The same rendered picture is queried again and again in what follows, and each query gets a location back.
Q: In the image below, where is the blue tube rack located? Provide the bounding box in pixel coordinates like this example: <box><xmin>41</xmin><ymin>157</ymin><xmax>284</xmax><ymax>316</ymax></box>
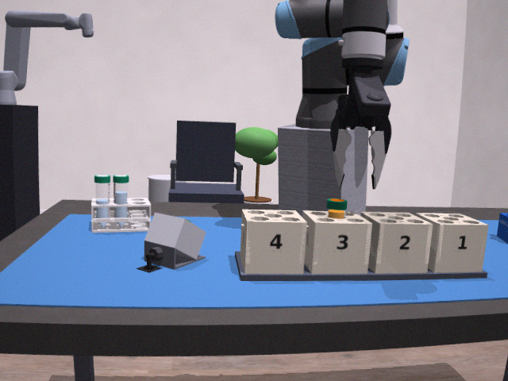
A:
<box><xmin>497</xmin><ymin>213</ymin><xmax>508</xmax><ymax>244</ymax></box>

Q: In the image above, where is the blue bench mat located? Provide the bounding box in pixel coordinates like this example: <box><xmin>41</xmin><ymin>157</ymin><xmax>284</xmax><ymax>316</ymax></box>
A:
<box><xmin>0</xmin><ymin>214</ymin><xmax>508</xmax><ymax>309</ymax></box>

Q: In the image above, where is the white tube rack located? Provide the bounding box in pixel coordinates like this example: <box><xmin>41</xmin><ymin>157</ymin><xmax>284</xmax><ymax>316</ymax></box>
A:
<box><xmin>91</xmin><ymin>198</ymin><xmax>151</xmax><ymax>233</ymax></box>

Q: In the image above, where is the beige bucket adapter block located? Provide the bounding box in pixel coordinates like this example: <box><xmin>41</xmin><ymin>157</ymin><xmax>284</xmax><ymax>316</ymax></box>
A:
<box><xmin>302</xmin><ymin>210</ymin><xmax>372</xmax><ymax>274</ymax></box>
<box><xmin>415</xmin><ymin>213</ymin><xmax>489</xmax><ymax>273</ymax></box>
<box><xmin>360</xmin><ymin>212</ymin><xmax>433</xmax><ymax>274</ymax></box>
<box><xmin>240</xmin><ymin>210</ymin><xmax>307</xmax><ymax>274</ymax></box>

